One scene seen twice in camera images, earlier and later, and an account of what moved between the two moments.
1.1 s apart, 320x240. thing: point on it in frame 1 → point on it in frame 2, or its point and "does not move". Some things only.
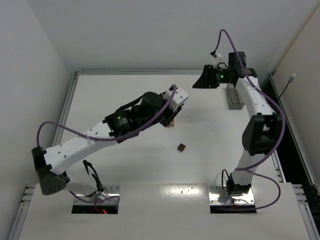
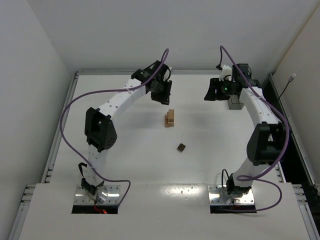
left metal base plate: x=109 y=191 does not move
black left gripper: x=173 y=116 → x=162 y=93
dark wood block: x=181 y=147 does not move
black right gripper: x=207 y=76 → x=215 y=89
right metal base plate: x=217 y=196 does not move
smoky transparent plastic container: x=232 y=97 does not move
